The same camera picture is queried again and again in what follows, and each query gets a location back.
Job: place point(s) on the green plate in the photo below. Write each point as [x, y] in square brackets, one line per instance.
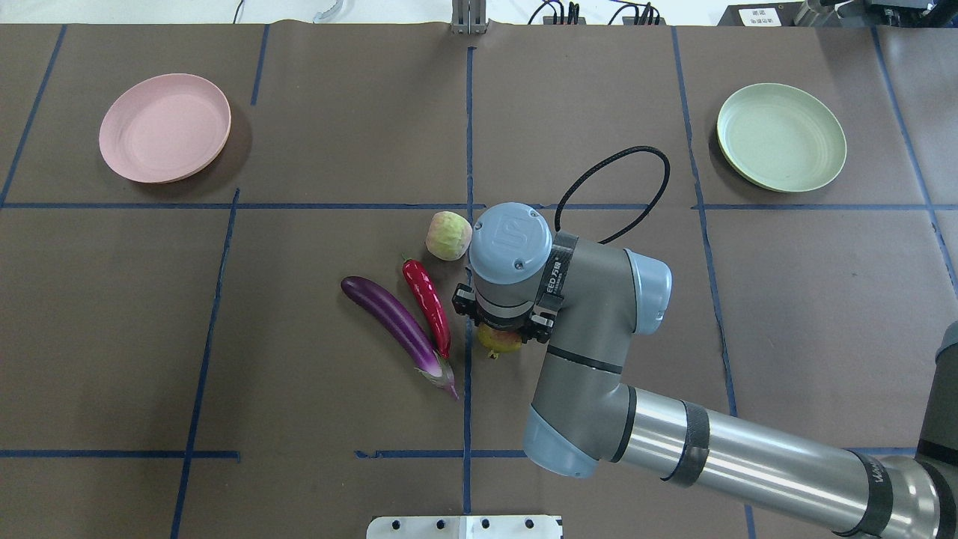
[781, 138]

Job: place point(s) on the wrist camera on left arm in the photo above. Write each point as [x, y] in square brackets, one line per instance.
[464, 303]

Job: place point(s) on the aluminium frame post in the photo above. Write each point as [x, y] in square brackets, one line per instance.
[469, 17]

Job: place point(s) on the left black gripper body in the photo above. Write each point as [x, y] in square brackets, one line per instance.
[465, 301]

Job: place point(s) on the purple eggplant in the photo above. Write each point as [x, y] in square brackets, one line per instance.
[400, 323]

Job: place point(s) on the pink plate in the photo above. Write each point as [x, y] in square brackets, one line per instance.
[165, 129]

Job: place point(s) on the pale green pink peach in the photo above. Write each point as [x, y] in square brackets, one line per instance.
[448, 236]

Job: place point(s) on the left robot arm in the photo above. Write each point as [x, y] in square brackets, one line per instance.
[586, 300]

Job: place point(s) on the red yellow apple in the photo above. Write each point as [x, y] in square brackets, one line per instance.
[498, 342]

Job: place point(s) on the red chili pepper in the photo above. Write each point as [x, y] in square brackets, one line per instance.
[424, 290]

